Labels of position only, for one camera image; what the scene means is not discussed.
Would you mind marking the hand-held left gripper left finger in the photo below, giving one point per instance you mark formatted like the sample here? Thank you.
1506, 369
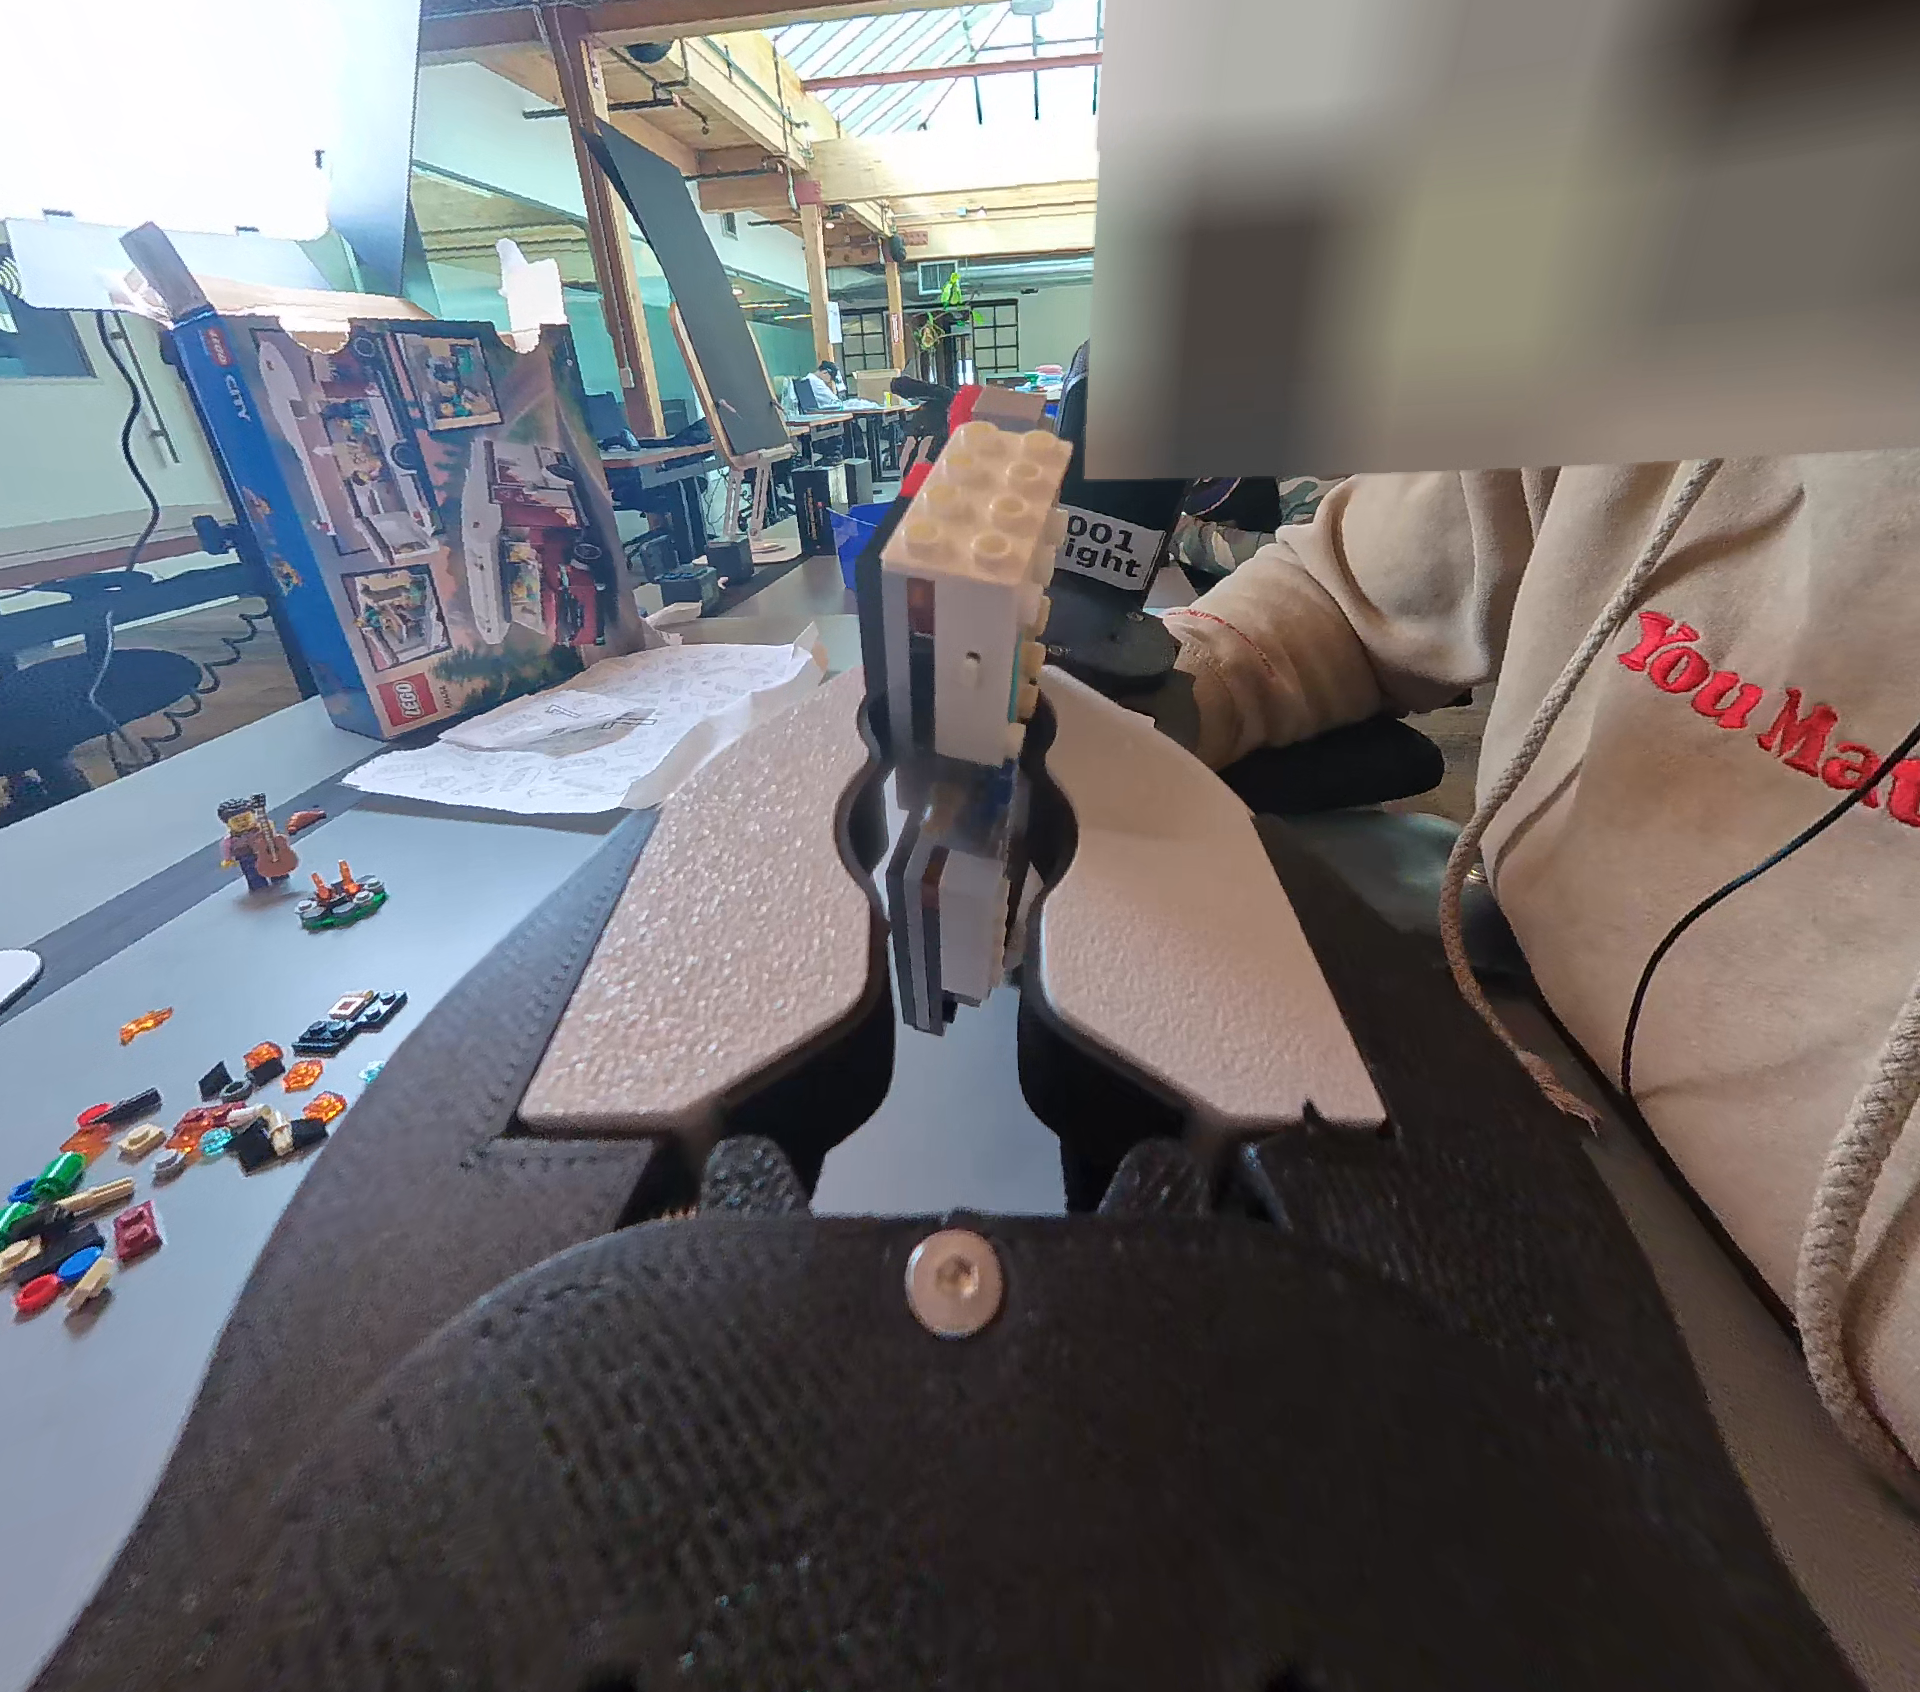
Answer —
705, 943

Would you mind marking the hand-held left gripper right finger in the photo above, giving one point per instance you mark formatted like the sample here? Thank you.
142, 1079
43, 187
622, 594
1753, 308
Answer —
1200, 958

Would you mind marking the grey lego model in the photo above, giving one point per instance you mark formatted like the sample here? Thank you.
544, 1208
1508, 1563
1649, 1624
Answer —
960, 612

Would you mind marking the person's right forearm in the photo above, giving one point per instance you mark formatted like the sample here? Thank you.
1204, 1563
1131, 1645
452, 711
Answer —
1350, 612

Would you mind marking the lego campfire on green plate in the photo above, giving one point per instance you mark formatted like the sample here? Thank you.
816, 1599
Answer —
345, 908

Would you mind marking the black lego plate assembly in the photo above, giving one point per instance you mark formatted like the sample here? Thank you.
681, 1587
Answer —
337, 1030

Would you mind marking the lego minifigure with guitar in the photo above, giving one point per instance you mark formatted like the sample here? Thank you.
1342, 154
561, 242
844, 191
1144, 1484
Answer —
258, 846

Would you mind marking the lego set box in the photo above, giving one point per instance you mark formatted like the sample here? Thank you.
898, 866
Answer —
419, 522

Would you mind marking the orange lego flame piece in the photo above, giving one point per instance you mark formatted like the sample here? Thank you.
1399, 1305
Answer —
145, 1025

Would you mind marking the pile of loose lego pieces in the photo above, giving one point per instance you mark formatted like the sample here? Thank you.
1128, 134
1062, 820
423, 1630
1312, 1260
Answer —
135, 1227

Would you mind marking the white printed paper bag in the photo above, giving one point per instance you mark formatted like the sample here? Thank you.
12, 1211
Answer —
571, 732

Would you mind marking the blue storage bin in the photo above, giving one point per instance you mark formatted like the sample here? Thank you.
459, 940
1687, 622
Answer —
852, 530

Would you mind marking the person's beige hoodie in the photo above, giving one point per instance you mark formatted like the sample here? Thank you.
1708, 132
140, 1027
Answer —
1725, 973

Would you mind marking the black panel on stand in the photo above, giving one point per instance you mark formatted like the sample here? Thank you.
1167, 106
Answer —
691, 282

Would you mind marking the black office chair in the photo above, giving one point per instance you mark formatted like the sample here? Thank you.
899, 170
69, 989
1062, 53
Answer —
91, 688

